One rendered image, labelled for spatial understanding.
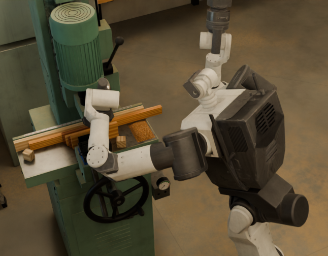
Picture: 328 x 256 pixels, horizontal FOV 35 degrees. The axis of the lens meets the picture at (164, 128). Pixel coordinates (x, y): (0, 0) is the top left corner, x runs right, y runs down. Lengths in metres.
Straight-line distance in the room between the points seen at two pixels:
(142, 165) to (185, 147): 0.15
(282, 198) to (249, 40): 2.97
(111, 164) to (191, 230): 1.48
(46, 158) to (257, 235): 0.94
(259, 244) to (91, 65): 0.95
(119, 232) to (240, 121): 1.24
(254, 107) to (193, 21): 3.33
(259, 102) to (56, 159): 0.98
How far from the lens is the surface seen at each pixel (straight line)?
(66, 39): 1.99
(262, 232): 2.09
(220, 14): 1.98
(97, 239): 2.65
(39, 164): 2.27
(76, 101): 2.28
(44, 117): 2.66
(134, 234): 2.73
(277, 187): 1.88
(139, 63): 4.37
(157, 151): 1.64
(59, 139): 2.34
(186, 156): 1.62
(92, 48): 2.03
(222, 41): 2.01
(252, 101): 1.72
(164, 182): 2.42
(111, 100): 1.87
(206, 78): 1.76
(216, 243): 3.06
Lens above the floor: 2.46
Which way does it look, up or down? 41 degrees down
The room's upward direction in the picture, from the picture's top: 1 degrees counter-clockwise
